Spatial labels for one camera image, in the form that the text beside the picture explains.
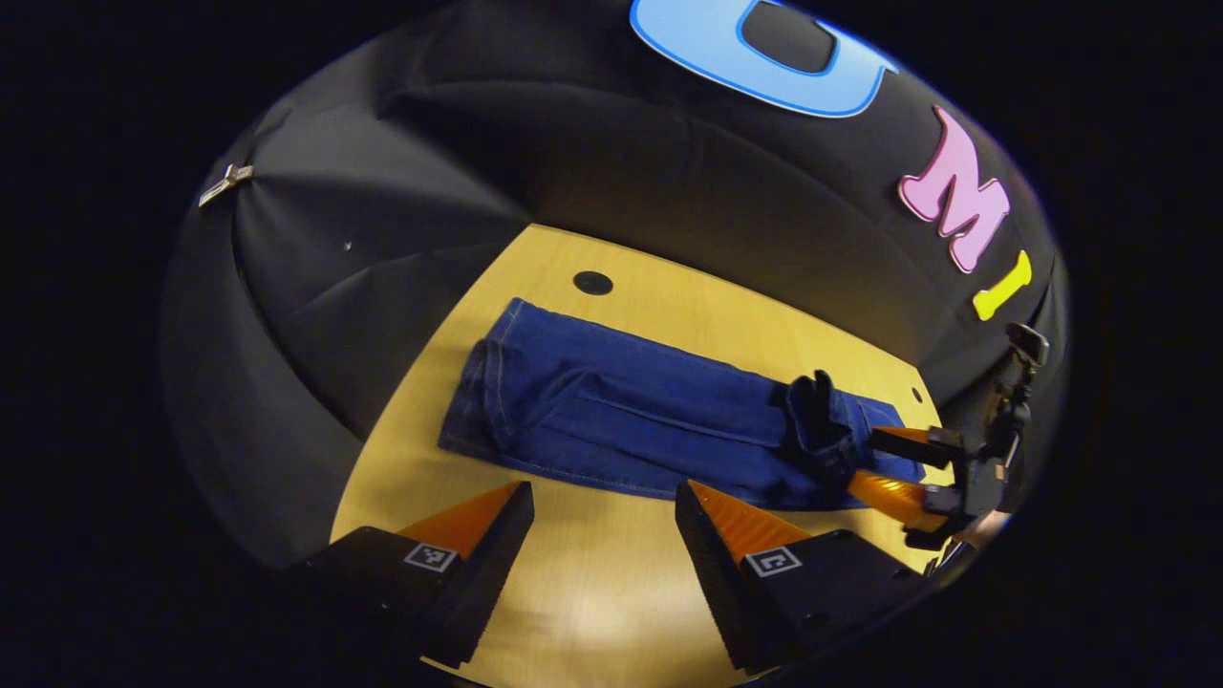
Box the blue denim jeans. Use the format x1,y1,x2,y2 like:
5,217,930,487
438,296,928,512

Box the silver spring clip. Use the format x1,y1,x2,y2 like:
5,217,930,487
198,164,255,208

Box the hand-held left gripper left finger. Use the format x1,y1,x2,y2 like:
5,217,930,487
285,481,536,671

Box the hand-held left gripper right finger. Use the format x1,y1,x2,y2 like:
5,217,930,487
674,480,935,676

